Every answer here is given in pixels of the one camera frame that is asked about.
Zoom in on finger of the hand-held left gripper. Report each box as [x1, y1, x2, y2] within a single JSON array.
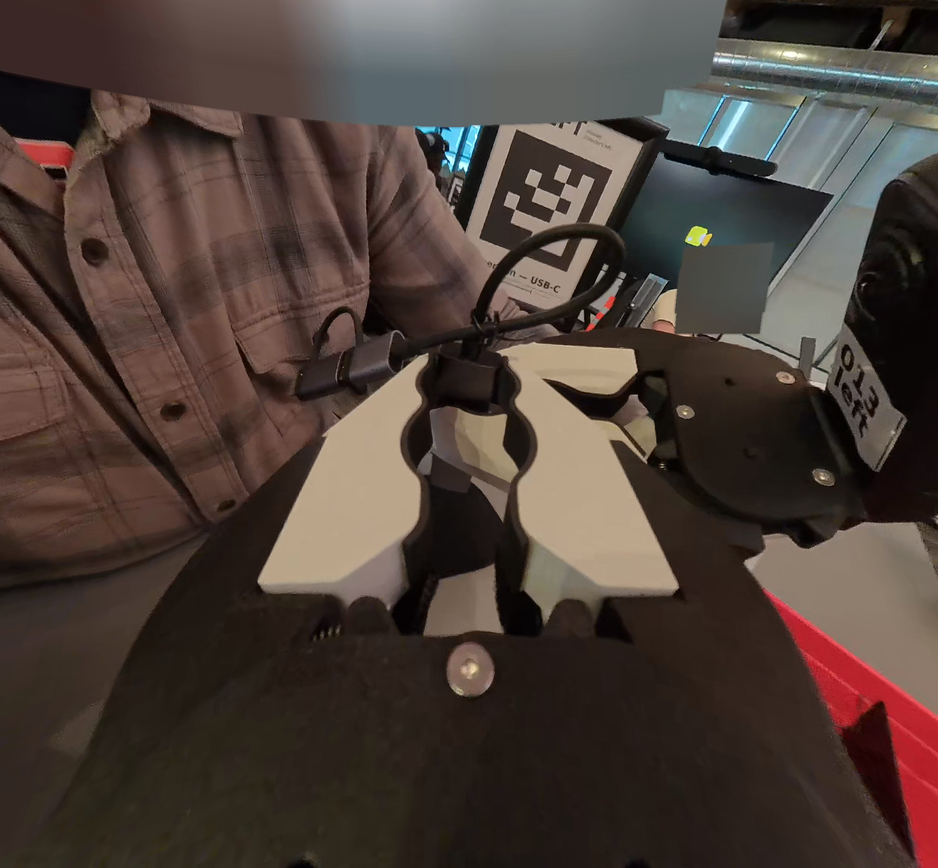
[[431, 402, 655, 495], [506, 342, 666, 402]]

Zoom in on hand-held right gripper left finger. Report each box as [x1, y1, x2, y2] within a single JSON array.
[[258, 359, 442, 623]]

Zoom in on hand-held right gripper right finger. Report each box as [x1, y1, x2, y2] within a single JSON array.
[[495, 366, 680, 636]]

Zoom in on grey usb hub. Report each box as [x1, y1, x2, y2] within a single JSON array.
[[295, 223, 627, 494]]

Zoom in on red plastic bin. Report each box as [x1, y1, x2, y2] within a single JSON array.
[[762, 586, 938, 868]]

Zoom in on person's left forearm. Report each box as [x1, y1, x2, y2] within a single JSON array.
[[364, 127, 565, 345]]

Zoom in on printed marker sign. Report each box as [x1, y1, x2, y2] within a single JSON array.
[[460, 117, 669, 316]]

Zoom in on black monitor light bar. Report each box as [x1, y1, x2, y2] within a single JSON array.
[[663, 143, 779, 178]]

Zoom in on person's plaid shirt torso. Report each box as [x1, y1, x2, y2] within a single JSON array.
[[0, 87, 441, 591]]

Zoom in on silver ceiling ducts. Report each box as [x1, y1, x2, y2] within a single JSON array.
[[714, 0, 938, 100]]

